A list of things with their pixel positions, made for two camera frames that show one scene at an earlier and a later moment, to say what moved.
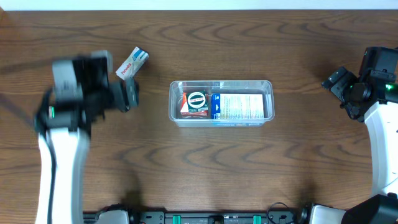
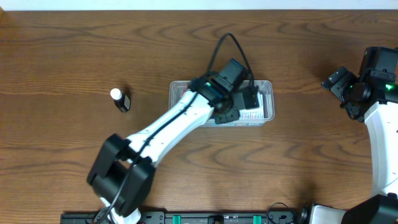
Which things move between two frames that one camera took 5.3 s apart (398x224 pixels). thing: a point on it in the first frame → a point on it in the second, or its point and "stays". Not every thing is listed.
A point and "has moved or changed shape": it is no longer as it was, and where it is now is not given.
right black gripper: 339,83 stays
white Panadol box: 132,64 → 257,113
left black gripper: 125,95 → 249,99
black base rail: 280,216 stays
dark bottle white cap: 124,102 stays
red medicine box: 194,104 has moved or changed shape
